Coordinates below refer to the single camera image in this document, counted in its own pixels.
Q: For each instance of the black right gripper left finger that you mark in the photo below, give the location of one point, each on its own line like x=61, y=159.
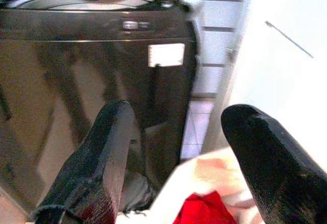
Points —
x=102, y=157

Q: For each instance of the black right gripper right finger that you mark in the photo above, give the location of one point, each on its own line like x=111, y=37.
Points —
x=268, y=162

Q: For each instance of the white cloth garment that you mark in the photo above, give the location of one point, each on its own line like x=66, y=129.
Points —
x=204, y=168

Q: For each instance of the red cloth garment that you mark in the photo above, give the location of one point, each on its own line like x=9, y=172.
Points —
x=205, y=210

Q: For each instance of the black top-load washing machine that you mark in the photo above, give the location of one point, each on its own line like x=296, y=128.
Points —
x=84, y=63

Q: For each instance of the white cabinet door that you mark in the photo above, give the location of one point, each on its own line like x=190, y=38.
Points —
x=281, y=63

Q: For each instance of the white shelf unit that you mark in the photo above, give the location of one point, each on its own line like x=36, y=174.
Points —
x=214, y=55

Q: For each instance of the white label sticker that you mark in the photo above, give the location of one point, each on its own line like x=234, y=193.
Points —
x=166, y=54

